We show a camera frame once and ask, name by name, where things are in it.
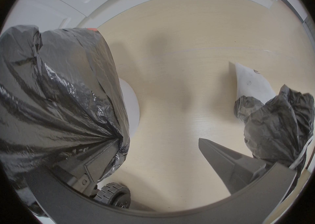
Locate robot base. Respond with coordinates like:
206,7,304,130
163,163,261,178
94,182,131,209

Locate black plastic bag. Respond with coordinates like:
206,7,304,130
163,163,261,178
0,25,131,216

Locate black plastic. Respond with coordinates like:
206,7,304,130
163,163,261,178
234,85,315,172

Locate white paper scrap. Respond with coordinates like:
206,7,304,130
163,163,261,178
234,62,278,104

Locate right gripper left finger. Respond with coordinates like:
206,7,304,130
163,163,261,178
66,139,123,197

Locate white trash bin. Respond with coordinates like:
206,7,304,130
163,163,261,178
118,78,141,138

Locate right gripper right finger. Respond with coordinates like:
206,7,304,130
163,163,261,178
198,138,267,195

